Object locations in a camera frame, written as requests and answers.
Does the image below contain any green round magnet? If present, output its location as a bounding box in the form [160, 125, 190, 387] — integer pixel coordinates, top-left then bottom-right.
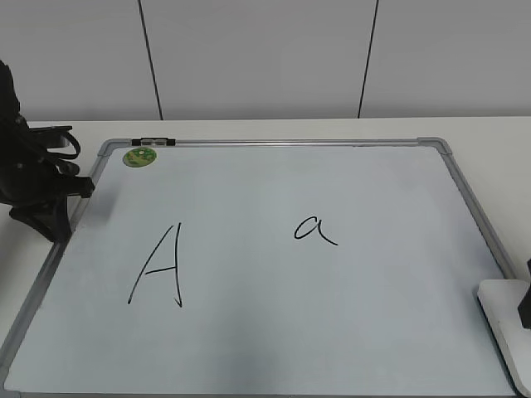
[122, 147, 157, 168]

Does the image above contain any white board with grey frame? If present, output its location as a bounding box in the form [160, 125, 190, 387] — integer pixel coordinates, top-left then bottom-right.
[1, 138, 518, 397]

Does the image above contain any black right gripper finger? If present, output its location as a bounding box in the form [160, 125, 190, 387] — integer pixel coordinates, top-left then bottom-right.
[518, 285, 531, 329]

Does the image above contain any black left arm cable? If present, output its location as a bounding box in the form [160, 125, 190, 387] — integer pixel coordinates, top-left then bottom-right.
[24, 125, 82, 177]

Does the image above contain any white board eraser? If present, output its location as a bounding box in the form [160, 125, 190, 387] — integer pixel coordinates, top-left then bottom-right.
[477, 279, 530, 397]

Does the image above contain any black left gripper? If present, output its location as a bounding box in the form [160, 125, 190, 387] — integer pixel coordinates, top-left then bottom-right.
[1, 63, 95, 243]

